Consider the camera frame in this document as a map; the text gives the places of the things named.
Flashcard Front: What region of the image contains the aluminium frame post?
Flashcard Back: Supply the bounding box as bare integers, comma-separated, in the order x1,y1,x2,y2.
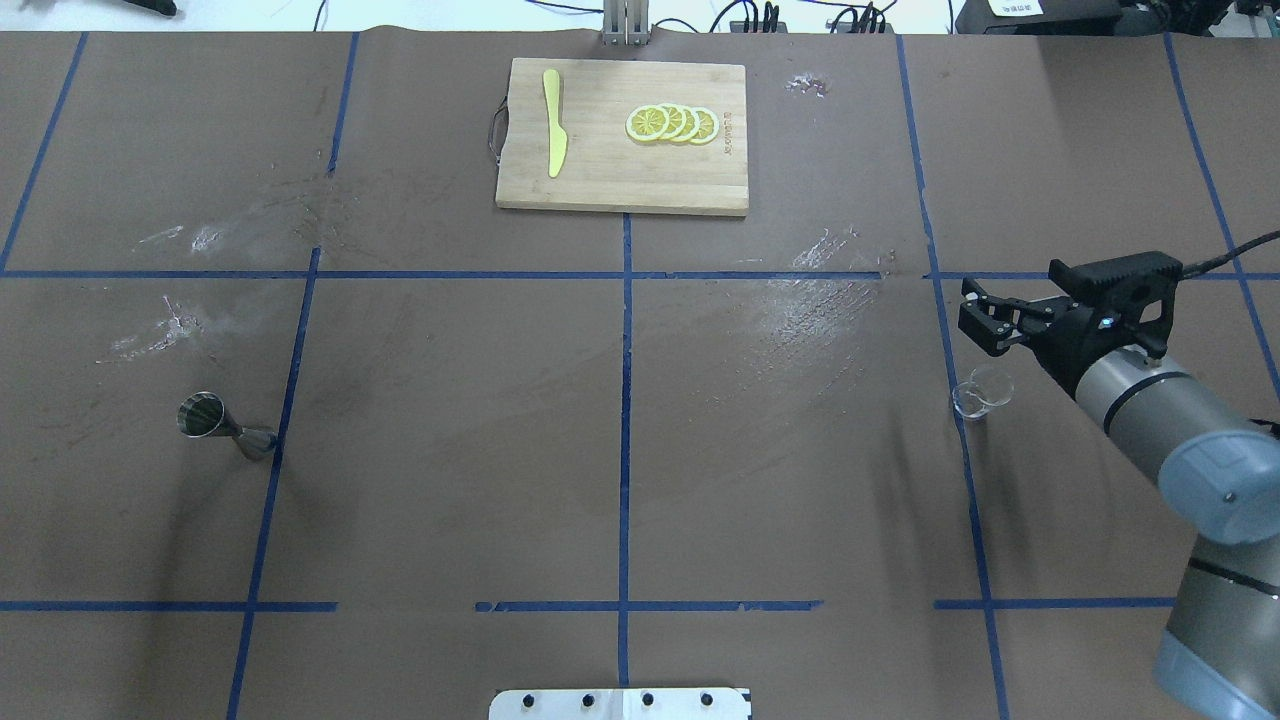
602,0,652,47

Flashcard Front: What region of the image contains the bamboo cutting board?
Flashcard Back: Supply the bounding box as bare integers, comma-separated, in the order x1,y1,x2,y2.
495,58,750,217

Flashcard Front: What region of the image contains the black box with label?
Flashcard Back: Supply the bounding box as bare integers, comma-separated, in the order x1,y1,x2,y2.
954,1,1123,36

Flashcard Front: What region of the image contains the yellow plastic knife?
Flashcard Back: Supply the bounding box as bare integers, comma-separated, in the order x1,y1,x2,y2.
541,68,568,179

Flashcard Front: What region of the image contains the small glass beaker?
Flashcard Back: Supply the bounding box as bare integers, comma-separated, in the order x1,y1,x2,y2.
950,365,1015,421

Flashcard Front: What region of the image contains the lemon slice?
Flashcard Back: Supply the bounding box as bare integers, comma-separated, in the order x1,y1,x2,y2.
625,104,669,143
687,108,721,146
673,106,701,143
660,102,690,142

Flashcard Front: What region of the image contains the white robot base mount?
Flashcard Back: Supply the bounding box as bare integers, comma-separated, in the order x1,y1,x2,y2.
488,687,754,719

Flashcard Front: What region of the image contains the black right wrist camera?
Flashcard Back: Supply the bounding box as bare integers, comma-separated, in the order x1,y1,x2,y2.
1048,251,1184,327

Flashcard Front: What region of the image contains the steel jigger measuring cup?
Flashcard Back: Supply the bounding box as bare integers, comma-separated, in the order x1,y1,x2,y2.
175,391,279,461

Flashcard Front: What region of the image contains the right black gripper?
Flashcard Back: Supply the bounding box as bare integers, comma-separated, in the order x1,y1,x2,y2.
957,278,1148,398

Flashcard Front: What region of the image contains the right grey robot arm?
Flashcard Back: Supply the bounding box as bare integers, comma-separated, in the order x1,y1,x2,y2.
957,272,1277,719

